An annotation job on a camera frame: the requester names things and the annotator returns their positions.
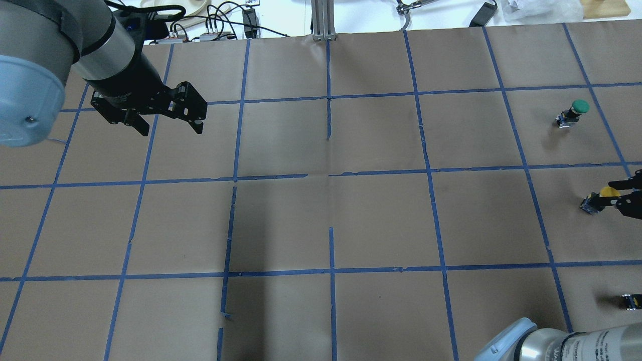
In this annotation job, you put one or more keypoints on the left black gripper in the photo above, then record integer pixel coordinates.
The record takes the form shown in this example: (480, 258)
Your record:
(131, 81)

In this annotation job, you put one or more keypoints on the aluminium frame post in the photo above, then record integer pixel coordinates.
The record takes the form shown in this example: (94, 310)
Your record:
(323, 21)

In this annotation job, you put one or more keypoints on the red push button switch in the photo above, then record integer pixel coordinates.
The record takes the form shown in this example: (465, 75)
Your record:
(631, 302)

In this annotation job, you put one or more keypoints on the green push button switch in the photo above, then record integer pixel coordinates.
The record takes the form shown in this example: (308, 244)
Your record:
(569, 118)

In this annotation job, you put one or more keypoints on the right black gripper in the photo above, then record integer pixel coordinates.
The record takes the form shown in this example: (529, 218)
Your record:
(627, 200)

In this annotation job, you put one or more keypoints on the yellow push button switch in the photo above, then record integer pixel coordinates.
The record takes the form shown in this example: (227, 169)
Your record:
(594, 203)

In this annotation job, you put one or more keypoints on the black power adapter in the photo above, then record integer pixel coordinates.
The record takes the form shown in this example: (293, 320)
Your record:
(483, 16)

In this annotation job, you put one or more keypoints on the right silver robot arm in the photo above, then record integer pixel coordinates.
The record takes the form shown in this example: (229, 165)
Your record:
(523, 340)

